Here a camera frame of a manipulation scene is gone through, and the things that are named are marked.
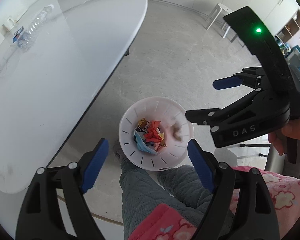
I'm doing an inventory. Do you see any clear plastic snack bag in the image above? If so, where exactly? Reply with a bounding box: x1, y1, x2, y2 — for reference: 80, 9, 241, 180
168, 115, 183, 142

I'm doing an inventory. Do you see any blue face mask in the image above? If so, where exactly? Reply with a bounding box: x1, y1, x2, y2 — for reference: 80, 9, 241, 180
134, 129, 157, 155

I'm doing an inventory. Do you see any red paper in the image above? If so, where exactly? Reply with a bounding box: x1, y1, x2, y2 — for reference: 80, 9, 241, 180
144, 120, 164, 143

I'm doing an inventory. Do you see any brown snack wrapper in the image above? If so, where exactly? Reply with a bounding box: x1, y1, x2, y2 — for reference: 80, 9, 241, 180
137, 118, 149, 130

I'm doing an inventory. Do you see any clear plastic water bottle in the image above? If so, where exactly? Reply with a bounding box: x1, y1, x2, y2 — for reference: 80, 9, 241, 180
17, 4, 54, 51

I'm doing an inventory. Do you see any blue crushed milk carton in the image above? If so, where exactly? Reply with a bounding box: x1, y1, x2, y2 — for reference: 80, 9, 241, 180
13, 26, 24, 43

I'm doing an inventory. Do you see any white trash bin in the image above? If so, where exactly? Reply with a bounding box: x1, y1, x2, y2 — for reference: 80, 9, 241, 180
119, 97, 194, 171

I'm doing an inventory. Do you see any person's right hand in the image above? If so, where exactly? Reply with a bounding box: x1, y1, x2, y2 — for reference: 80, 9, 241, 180
268, 119, 300, 155

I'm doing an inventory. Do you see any grey step stool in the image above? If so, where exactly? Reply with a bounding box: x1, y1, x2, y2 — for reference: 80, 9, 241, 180
230, 33, 245, 48

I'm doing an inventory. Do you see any grey quilted trouser leg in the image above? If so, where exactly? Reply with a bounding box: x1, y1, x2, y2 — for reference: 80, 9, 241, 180
113, 142, 235, 240

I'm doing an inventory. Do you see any white step stool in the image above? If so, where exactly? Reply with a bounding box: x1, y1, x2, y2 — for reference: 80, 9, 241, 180
205, 3, 233, 38

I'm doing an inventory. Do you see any white mug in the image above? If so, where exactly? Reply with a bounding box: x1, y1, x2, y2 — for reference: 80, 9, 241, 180
2, 17, 15, 32

